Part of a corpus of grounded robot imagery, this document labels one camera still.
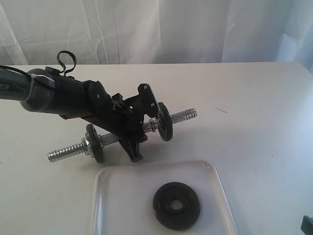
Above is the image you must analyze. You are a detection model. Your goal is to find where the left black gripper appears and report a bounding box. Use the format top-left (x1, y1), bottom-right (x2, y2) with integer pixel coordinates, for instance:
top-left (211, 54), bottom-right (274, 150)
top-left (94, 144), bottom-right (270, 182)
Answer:
top-left (82, 80), bottom-right (147, 163)

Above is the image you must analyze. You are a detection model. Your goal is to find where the chrome threaded dumbbell bar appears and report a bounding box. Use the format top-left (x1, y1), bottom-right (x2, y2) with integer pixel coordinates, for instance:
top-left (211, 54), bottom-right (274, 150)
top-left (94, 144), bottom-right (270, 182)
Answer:
top-left (47, 108), bottom-right (197, 163)

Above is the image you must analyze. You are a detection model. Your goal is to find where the black weight plate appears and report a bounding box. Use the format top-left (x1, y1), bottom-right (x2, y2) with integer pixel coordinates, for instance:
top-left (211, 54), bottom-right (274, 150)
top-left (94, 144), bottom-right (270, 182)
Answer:
top-left (152, 182), bottom-right (201, 231)

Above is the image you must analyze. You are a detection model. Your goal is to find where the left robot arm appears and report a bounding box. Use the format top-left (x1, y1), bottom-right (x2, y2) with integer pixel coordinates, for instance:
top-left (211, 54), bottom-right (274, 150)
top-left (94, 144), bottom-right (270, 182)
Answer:
top-left (0, 66), bottom-right (158, 163)

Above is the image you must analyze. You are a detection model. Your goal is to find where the black plate right side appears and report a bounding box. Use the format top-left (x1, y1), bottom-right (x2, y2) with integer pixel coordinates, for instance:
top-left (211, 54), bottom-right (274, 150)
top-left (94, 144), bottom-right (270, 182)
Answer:
top-left (156, 102), bottom-right (173, 141)

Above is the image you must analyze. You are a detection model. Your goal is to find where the black plate left side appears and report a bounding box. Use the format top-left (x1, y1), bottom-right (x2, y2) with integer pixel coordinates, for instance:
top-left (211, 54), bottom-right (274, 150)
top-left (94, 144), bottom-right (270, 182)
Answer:
top-left (86, 124), bottom-right (104, 164)

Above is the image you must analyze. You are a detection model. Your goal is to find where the chrome collar nut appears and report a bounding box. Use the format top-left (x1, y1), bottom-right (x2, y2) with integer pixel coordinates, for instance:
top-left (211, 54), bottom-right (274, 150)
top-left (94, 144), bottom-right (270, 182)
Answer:
top-left (82, 133), bottom-right (91, 156)

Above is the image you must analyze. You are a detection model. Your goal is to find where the clear plastic tray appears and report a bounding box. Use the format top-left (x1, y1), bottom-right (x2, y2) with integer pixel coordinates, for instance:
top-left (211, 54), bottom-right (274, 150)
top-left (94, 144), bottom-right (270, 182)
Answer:
top-left (91, 161), bottom-right (238, 235)

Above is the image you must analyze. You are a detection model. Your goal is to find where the white curtain backdrop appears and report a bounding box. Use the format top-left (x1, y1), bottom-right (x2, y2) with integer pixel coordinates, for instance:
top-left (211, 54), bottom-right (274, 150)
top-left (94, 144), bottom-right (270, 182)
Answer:
top-left (0, 0), bottom-right (313, 70)

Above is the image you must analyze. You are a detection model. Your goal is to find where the black object at corner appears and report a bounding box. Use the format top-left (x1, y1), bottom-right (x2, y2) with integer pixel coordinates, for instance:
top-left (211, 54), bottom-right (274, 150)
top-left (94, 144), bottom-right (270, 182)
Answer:
top-left (301, 215), bottom-right (313, 235)

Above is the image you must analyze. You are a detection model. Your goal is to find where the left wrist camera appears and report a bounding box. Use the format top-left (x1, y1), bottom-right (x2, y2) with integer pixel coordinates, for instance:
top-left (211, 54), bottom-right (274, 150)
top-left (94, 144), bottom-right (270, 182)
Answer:
top-left (138, 83), bottom-right (159, 118)

